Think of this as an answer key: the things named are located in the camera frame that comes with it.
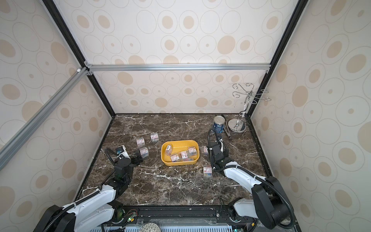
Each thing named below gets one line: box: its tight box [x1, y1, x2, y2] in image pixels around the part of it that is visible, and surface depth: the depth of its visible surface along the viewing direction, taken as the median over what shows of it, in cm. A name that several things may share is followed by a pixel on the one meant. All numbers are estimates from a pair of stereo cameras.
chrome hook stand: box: [228, 82, 272, 133], surface depth 102 cm
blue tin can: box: [213, 115, 226, 134], surface depth 105 cm
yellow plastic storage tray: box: [160, 140, 200, 166], surface depth 96 cm
